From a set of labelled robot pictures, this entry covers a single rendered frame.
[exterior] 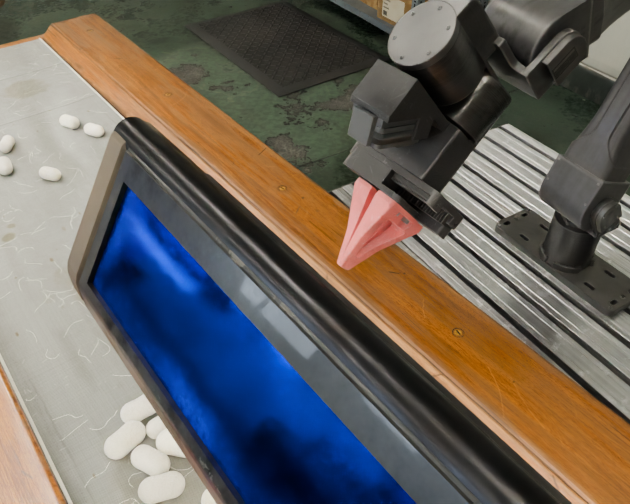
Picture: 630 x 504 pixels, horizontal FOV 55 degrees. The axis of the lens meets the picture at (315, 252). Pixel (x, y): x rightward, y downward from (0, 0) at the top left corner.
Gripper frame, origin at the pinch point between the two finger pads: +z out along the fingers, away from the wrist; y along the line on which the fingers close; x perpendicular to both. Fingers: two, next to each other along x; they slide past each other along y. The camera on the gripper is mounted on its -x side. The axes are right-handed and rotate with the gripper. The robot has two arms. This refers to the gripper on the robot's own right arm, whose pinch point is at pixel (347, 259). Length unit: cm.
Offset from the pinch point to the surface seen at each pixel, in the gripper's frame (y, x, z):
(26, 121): -64, 2, 16
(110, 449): -1.9, -8.2, 24.7
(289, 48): -195, 149, -45
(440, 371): 9.7, 9.5, 3.2
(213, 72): -198, 125, -14
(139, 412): -3.9, -5.7, 22.2
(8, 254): -34.6, -6.1, 25.3
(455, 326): 6.8, 12.7, -0.8
